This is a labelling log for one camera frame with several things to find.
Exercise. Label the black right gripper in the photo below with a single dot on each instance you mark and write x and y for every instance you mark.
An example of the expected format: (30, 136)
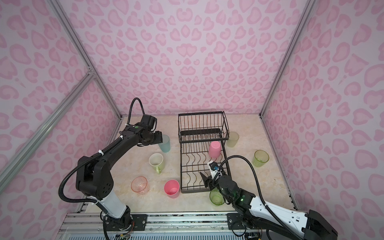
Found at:
(208, 182)

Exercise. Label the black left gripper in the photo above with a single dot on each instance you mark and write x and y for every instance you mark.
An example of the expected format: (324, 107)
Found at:
(159, 138)

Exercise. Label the frosted teal textured cup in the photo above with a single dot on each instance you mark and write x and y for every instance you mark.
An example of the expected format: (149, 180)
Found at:
(165, 145)

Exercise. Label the light green ceramic mug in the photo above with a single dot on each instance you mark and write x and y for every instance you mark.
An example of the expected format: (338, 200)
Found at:
(157, 162)

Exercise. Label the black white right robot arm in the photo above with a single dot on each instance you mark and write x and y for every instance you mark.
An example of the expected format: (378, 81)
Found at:
(257, 214)

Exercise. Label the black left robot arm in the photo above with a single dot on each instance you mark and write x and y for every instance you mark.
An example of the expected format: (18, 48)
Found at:
(94, 178)

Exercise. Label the bright green clear cup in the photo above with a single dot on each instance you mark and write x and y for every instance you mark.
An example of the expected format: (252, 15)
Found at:
(216, 197)

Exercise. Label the magenta pink plastic cup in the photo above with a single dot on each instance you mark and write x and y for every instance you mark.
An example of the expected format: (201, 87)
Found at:
(172, 189)

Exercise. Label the clear pink plastic cup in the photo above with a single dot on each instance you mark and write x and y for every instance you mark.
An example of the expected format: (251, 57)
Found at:
(140, 185)

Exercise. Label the frosted pale green textured cup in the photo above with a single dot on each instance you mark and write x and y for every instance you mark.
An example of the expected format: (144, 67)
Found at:
(233, 139)

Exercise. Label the clear green plastic cup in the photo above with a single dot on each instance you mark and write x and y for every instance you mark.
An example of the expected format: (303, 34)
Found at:
(260, 158)

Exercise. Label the black wire dish rack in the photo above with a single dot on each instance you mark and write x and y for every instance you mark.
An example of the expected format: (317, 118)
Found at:
(196, 132)

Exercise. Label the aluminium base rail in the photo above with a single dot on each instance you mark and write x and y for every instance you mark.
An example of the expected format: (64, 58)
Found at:
(162, 226)

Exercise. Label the aluminium diagonal frame bar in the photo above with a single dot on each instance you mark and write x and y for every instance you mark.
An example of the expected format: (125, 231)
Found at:
(18, 161)

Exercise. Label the aluminium corner frame post left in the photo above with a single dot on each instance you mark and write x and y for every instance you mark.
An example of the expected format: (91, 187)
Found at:
(64, 20)

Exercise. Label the aluminium corner frame post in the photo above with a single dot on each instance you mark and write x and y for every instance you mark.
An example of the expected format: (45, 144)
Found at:
(299, 30)
(64, 20)

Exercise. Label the aluminium corner frame post right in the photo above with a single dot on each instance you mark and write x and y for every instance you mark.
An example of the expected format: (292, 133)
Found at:
(299, 30)

